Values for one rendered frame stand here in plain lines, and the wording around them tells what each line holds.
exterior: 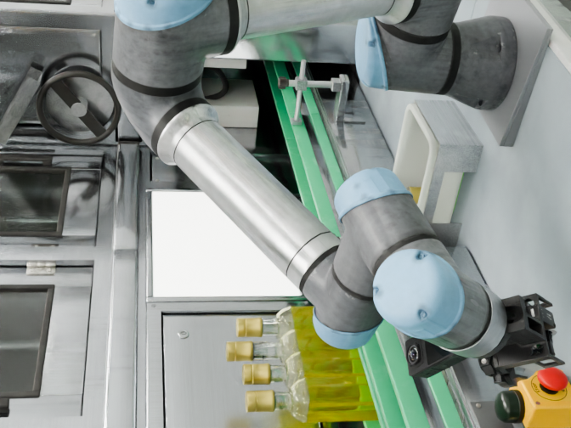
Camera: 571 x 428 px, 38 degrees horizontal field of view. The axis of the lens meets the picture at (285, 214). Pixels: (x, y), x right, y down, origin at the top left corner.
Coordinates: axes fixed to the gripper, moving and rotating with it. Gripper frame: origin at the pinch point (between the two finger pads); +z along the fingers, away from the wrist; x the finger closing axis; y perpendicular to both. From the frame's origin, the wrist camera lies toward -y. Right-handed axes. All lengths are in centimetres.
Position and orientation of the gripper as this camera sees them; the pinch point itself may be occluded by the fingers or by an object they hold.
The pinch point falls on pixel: (525, 360)
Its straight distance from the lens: 108.2
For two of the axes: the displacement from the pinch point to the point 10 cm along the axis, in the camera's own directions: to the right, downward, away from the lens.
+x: -0.7, -9.0, 4.2
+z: 5.8, 3.1, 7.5
